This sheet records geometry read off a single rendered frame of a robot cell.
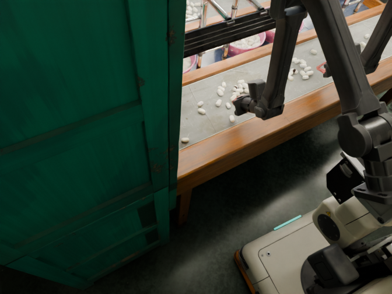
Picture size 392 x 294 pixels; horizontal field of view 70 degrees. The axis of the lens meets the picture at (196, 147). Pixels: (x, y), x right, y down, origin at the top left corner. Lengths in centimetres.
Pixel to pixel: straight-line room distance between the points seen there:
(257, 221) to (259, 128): 80
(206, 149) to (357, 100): 62
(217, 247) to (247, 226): 23
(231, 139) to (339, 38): 62
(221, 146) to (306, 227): 74
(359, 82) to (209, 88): 80
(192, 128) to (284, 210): 99
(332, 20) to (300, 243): 117
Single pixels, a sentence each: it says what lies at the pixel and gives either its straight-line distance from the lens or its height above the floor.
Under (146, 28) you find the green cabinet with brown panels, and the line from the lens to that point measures 45.
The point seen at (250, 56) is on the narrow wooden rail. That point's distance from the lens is 153.
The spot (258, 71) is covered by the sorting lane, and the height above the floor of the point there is 74.
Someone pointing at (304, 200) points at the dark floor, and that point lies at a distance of 204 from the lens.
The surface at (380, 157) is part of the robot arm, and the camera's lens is 69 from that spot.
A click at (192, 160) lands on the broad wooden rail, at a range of 109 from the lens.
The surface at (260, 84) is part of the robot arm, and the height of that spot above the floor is 102.
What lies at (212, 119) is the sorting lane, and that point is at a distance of 124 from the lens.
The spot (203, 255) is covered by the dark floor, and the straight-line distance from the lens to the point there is 176.
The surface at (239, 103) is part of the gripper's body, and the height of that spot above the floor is 89.
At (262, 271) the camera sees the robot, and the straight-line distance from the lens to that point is 152.
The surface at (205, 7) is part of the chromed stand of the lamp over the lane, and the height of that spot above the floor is 107.
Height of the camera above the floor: 172
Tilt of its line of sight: 58 degrees down
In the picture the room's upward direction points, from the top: 9 degrees clockwise
